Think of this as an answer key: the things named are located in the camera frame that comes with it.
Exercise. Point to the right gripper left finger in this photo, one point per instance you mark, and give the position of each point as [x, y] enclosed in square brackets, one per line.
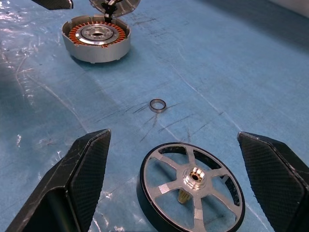
[84, 174]

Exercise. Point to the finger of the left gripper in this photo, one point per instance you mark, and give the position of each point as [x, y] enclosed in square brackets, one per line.
[55, 3]

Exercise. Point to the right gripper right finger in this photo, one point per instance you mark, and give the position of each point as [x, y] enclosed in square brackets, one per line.
[275, 178]

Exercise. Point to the silver motor stator housing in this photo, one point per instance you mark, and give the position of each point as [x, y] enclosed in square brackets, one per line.
[96, 52]

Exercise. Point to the black rotor with silver spokes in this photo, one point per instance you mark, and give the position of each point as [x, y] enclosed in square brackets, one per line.
[195, 177]

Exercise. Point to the motor stator with windings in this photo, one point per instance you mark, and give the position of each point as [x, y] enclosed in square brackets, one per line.
[130, 7]

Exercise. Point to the blue plastic table cover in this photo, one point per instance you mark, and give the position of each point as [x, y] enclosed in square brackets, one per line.
[217, 72]

